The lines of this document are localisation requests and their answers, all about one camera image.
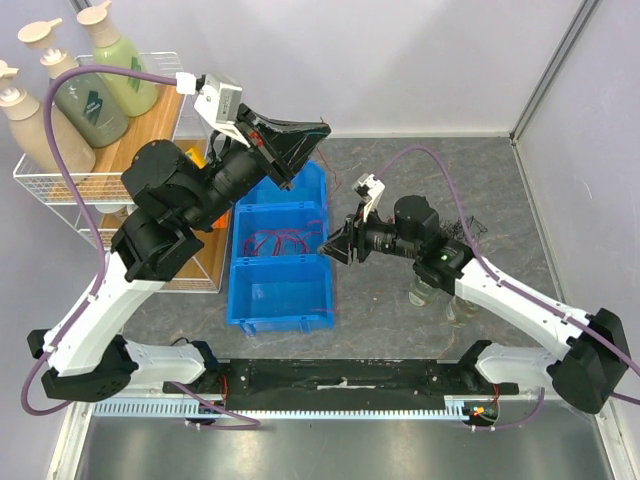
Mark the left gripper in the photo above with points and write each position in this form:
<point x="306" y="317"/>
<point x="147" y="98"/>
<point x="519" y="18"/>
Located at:
<point x="290" y="145"/>

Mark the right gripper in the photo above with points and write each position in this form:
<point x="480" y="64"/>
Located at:
<point x="358" y="240"/>

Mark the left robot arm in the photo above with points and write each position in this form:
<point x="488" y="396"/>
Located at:
<point x="88" y="359"/>

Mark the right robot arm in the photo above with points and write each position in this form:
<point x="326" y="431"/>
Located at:
<point x="580" y="355"/>

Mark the blue three-compartment bin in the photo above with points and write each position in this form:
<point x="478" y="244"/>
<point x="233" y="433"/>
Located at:
<point x="279" y="282"/>

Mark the left glass bottle green cap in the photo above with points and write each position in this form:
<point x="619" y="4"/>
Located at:
<point x="421" y="294"/>

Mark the glass bottle green cap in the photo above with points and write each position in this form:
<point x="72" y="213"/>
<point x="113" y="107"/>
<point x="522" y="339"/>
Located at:
<point x="458" y="311"/>
<point x="421" y="294"/>

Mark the yellow candy bag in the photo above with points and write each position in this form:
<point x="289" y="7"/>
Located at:
<point x="197" y="157"/>

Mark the orange plastic object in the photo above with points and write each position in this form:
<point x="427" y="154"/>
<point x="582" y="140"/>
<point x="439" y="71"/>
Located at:
<point x="222" y="222"/>

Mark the right glass bottle green cap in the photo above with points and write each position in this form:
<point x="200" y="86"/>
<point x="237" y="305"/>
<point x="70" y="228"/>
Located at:
<point x="458" y="311"/>

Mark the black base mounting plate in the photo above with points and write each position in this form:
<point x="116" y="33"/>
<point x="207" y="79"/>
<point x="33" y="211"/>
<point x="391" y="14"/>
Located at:
<point x="332" y="385"/>

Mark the light green pump bottle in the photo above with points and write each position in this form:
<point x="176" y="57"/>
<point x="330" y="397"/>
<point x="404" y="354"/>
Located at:
<point x="111" y="48"/>

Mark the dark green pump bottle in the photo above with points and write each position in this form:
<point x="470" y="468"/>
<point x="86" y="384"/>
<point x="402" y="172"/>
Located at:
<point x="84" y="99"/>

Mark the beige pump bottle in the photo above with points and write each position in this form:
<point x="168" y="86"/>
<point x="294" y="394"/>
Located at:
<point x="26" y="122"/>

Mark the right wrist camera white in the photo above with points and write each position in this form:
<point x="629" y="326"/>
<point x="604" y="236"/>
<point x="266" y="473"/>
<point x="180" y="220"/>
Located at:
<point x="370" y="190"/>

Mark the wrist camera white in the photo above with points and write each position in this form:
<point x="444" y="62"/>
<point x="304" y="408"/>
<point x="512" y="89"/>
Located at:
<point x="217" y="102"/>
<point x="370" y="190"/>

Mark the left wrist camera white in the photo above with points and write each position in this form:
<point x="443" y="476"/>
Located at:
<point x="217" y="102"/>

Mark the white wire shelf rack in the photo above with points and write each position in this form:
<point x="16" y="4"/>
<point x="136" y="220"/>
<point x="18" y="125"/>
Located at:
<point x="173" y="117"/>

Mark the white slotted cable duct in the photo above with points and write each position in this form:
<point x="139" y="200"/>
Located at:
<point x="189" y="408"/>

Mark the aluminium corner post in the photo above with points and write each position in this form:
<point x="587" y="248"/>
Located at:
<point x="560" y="56"/>

